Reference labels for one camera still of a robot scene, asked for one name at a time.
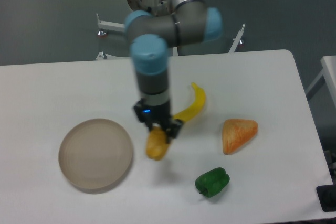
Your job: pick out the white side table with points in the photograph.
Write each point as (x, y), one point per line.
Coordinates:
(325, 76)

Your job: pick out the yellow bell pepper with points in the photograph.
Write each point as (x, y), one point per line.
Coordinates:
(156, 144)

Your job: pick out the black device at table edge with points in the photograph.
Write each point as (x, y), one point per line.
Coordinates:
(326, 195)

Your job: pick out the beige round plate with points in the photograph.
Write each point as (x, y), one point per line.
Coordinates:
(96, 155)

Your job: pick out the orange triangular sandwich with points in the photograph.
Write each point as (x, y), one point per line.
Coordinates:
(236, 133)

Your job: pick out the yellow banana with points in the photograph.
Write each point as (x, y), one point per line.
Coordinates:
(195, 108)

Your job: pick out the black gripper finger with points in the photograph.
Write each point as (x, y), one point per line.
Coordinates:
(143, 113)
(173, 129)

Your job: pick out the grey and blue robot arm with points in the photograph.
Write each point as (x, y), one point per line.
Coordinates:
(149, 37)

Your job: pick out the green bell pepper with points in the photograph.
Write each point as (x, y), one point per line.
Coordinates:
(212, 182)

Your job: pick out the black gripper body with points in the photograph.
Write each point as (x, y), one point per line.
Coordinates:
(161, 114)

